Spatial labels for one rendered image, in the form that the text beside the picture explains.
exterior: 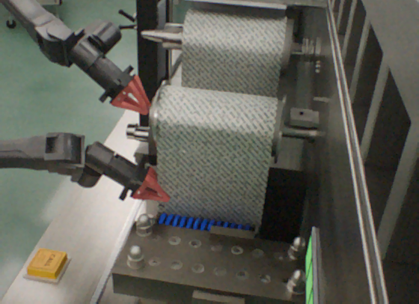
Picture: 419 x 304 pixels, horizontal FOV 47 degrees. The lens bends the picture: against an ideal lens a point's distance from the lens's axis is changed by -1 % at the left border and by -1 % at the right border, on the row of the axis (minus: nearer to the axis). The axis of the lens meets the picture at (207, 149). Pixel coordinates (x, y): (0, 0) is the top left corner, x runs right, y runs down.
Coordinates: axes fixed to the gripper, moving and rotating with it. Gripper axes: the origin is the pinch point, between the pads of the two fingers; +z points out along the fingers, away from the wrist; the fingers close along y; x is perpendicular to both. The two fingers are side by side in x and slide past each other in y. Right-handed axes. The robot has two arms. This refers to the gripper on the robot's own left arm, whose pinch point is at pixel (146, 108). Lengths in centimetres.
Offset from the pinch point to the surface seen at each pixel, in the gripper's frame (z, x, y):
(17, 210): -8, -159, -100
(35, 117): -43, -180, -199
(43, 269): 6.4, -37.3, 20.1
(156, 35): -9.3, 5.9, -20.8
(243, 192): 26.7, 4.3, 7.2
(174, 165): 12.0, -1.4, 7.9
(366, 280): 20, 36, 61
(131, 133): 1.2, -7.2, 0.3
